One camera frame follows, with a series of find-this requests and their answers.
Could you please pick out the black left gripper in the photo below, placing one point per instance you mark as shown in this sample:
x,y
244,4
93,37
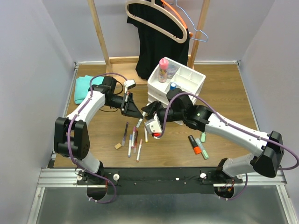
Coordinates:
x,y
129,107

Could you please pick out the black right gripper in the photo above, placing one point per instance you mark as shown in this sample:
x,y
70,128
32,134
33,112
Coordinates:
x,y
155,105

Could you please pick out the grey capped white marker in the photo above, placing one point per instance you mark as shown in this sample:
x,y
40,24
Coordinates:
x,y
140,120

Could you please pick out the blue grey glue stick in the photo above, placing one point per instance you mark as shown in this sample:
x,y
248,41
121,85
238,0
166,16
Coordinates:
x,y
172,86

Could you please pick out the clear round clip jar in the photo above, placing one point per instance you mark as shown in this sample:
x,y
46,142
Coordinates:
x,y
171,70

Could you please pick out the pink capped clear bottle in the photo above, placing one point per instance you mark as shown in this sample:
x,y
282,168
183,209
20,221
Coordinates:
x,y
163,66

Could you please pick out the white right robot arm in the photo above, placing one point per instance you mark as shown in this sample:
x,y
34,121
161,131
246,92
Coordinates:
x,y
265,149

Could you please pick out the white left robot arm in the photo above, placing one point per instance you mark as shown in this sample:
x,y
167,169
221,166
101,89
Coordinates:
x,y
71,138

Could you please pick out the pink capped white marker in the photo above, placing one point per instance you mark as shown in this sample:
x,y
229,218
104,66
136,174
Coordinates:
x,y
133,137

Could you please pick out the yellow capped white marker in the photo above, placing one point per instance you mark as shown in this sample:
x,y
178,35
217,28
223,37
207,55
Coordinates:
x,y
145,135

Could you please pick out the blue capped white marker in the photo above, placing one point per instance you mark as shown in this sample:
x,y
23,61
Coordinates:
x,y
129,146

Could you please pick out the red clear pen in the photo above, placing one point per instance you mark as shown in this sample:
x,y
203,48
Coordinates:
x,y
135,141

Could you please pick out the peach capped white marker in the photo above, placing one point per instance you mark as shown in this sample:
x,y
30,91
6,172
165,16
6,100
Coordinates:
x,y
139,151

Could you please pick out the small tan eraser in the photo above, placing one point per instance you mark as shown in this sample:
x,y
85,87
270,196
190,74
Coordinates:
x,y
118,146

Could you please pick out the wooden clothes rack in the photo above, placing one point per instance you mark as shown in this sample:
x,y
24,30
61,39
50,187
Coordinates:
x,y
126,63

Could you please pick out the white drawer organizer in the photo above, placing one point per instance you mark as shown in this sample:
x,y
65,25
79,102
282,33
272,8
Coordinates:
x,y
184,77

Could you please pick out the teal folded cloth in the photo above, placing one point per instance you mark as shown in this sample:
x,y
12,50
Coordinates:
x,y
81,88

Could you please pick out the small green highlighter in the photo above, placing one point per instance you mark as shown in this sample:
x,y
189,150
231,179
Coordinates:
x,y
203,137

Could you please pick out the black hanging garment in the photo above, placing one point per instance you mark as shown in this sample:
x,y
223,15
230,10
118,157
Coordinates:
x,y
155,45

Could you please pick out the black orange highlighter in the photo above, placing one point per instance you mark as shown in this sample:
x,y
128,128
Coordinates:
x,y
194,144

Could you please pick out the grey green highlighter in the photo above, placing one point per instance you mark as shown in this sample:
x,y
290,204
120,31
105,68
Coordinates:
x,y
203,151

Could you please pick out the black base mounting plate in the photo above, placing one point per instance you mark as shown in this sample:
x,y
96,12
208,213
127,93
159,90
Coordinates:
x,y
152,181

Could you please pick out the orange plastic hanger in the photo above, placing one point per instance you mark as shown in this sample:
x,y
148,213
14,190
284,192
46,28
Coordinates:
x,y
175,12

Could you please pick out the beige wooden hanger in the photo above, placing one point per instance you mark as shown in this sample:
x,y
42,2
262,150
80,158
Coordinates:
x,y
156,7

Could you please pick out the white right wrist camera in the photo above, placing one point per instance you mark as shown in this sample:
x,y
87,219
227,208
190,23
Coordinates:
x,y
153,127

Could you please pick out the blue wire hanger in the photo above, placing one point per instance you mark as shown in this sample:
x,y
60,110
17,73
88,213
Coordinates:
x,y
175,2

